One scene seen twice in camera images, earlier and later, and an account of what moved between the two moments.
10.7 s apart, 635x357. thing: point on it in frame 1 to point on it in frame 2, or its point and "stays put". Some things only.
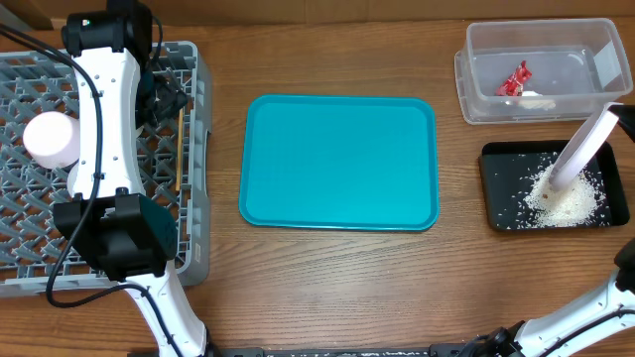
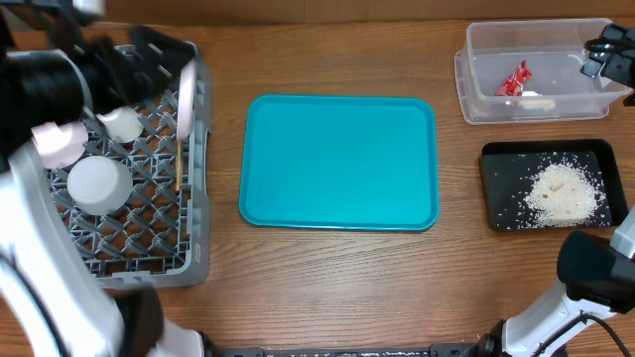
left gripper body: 163,99 to 107,83
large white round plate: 582,147 to 186,108
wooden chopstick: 180,148 stays put
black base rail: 406,351 stays put
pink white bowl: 52,139 stays put
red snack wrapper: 514,84 stays put
